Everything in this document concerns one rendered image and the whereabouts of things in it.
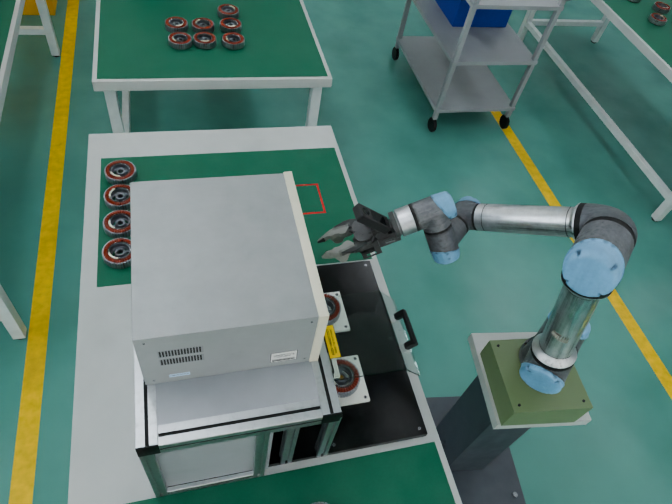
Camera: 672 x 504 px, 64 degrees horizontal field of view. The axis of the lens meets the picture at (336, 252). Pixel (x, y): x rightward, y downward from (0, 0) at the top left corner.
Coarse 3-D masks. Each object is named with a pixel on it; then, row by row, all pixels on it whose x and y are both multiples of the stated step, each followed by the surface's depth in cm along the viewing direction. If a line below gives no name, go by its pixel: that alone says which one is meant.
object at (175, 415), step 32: (320, 352) 130; (160, 384) 119; (192, 384) 120; (224, 384) 121; (256, 384) 122; (288, 384) 123; (320, 384) 124; (160, 416) 115; (192, 416) 116; (224, 416) 117; (256, 416) 118; (288, 416) 119; (320, 416) 120; (160, 448) 112
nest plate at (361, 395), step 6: (360, 378) 163; (360, 384) 162; (360, 390) 161; (366, 390) 161; (348, 396) 159; (354, 396) 159; (360, 396) 160; (366, 396) 160; (342, 402) 158; (348, 402) 158; (354, 402) 158; (360, 402) 159
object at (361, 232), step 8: (392, 216) 138; (352, 224) 141; (360, 224) 140; (392, 224) 137; (352, 232) 141; (360, 232) 139; (368, 232) 138; (376, 232) 139; (392, 232) 141; (360, 240) 137; (368, 240) 138; (376, 240) 138; (384, 240) 142; (392, 240) 143; (368, 248) 142; (376, 248) 141; (368, 256) 144
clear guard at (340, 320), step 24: (336, 312) 143; (360, 312) 144; (384, 312) 145; (336, 336) 139; (360, 336) 140; (384, 336) 141; (336, 360) 134; (360, 360) 135; (384, 360) 136; (408, 360) 140
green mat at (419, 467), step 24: (360, 456) 152; (384, 456) 153; (408, 456) 154; (432, 456) 155; (264, 480) 144; (288, 480) 145; (312, 480) 146; (336, 480) 147; (360, 480) 148; (384, 480) 149; (408, 480) 150; (432, 480) 151
